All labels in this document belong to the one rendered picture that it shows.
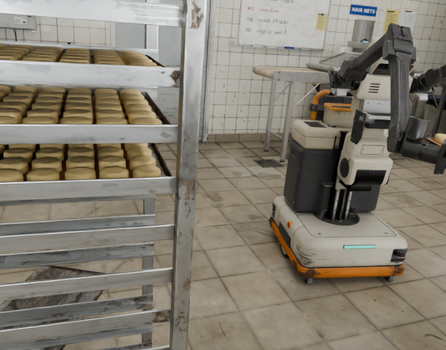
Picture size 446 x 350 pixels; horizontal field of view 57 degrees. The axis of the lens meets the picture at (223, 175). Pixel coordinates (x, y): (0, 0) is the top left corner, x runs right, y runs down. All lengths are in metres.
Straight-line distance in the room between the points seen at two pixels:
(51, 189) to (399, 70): 1.25
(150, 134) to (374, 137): 1.73
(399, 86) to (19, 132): 1.24
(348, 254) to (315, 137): 0.67
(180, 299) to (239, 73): 4.28
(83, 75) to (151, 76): 0.10
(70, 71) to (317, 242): 1.84
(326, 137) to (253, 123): 2.77
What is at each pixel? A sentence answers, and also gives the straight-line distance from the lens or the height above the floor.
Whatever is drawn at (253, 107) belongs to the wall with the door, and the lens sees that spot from 5.08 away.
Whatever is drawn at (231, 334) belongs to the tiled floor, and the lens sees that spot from 2.02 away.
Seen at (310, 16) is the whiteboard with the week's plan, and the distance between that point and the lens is 5.28.
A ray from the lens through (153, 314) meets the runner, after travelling 0.84.
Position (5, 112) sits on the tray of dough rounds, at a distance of 0.78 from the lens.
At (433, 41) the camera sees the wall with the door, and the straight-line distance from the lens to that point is 6.51.
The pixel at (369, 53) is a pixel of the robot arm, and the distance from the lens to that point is 1.86.
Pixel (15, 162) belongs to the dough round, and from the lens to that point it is 0.81.
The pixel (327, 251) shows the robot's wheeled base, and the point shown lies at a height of 0.23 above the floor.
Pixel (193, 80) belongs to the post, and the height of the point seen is 1.23.
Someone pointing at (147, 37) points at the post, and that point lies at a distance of 1.08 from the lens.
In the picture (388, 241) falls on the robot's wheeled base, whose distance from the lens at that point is 2.49.
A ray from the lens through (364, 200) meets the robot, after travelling 2.68.
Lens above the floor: 1.31
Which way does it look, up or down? 20 degrees down
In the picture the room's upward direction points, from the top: 5 degrees clockwise
